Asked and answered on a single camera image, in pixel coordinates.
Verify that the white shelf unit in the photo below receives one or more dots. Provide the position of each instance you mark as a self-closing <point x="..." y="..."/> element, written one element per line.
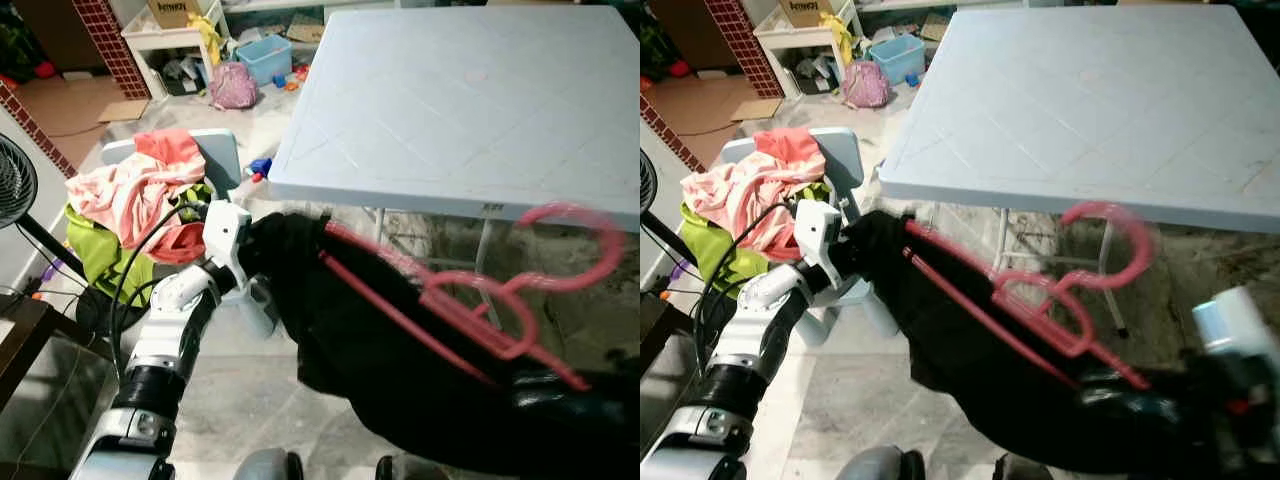
<point x="775" y="40"/>
<point x="150" y="40"/>

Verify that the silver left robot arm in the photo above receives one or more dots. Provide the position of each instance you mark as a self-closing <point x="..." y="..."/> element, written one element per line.
<point x="175" y="320"/>
<point x="760" y="330"/>

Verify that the brown cardboard box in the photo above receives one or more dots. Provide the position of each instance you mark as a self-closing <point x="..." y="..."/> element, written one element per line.
<point x="805" y="10"/>
<point x="175" y="10"/>

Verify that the pink cartoon print garment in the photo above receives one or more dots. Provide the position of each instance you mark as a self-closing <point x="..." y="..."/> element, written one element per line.
<point x="120" y="195"/>
<point x="740" y="190"/>

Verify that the small blue toy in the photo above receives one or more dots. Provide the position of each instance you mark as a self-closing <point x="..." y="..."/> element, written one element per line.
<point x="258" y="168"/>

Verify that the black standing fan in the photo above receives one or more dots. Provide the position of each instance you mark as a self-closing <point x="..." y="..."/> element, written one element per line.
<point x="15" y="180"/>
<point x="647" y="180"/>

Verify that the pink backpack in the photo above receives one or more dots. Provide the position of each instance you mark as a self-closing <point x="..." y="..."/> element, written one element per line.
<point x="235" y="88"/>
<point x="866" y="86"/>

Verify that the light blue plastic chair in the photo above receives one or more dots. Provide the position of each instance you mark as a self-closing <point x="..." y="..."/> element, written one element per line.
<point x="848" y="155"/>
<point x="222" y="155"/>

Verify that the grey robot leg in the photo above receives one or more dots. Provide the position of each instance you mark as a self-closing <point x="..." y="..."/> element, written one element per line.
<point x="265" y="468"/>
<point x="385" y="470"/>
<point x="1015" y="470"/>
<point x="870" y="468"/>

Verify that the grey right robot leg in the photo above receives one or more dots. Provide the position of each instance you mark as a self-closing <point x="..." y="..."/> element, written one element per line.
<point x="1015" y="470"/>
<point x="385" y="470"/>

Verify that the flat brown cardboard sheet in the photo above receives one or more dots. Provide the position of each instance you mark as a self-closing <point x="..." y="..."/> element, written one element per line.
<point x="70" y="110"/>
<point x="700" y="105"/>

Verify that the yellow cloth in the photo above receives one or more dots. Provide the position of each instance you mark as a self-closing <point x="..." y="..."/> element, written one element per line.
<point x="208" y="35"/>
<point x="840" y="38"/>

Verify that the dark wooden table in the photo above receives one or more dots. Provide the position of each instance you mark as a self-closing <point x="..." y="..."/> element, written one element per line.
<point x="18" y="340"/>
<point x="650" y="330"/>

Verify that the blue plastic bin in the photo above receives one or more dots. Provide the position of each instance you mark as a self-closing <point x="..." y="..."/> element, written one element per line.
<point x="900" y="62"/>
<point x="268" y="62"/>

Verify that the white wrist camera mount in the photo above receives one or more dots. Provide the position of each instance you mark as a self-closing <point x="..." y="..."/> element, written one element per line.
<point x="225" y="235"/>
<point x="1235" y="320"/>
<point x="818" y="235"/>

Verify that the grey left robot leg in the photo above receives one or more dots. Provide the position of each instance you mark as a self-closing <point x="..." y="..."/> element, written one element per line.
<point x="870" y="468"/>
<point x="265" y="468"/>

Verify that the red ball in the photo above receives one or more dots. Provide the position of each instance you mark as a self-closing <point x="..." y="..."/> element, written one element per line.
<point x="679" y="69"/>
<point x="44" y="70"/>

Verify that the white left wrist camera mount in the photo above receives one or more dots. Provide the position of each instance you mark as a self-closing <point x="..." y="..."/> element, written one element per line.
<point x="225" y="235"/>
<point x="818" y="235"/>

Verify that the black garment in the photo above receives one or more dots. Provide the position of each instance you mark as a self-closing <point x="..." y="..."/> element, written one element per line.
<point x="960" y="380"/>
<point x="380" y="380"/>

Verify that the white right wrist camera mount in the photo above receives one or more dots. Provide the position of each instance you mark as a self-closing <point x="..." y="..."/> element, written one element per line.
<point x="1235" y="320"/>

